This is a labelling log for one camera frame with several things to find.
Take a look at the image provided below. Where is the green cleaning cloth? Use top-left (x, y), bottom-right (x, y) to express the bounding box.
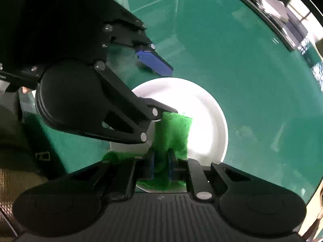
top-left (102, 111), bottom-right (193, 191)

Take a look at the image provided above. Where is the white notepad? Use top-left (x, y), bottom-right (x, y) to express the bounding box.
top-left (258, 0), bottom-right (290, 21)

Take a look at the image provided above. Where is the white bowl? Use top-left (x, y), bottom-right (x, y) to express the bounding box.
top-left (110, 78), bottom-right (229, 192)

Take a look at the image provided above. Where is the grey monitor stand base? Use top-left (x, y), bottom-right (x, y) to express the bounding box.
top-left (223, 0), bottom-right (309, 52)

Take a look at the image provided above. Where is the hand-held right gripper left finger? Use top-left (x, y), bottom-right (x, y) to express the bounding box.
top-left (71, 149), bottom-right (155, 201)

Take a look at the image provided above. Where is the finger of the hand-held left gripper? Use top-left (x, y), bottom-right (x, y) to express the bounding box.
top-left (85, 60), bottom-right (178, 144)
top-left (100, 21), bottom-right (174, 76)

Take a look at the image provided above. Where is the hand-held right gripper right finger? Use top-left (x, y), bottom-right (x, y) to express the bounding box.
top-left (168, 149), bottom-right (253, 202)

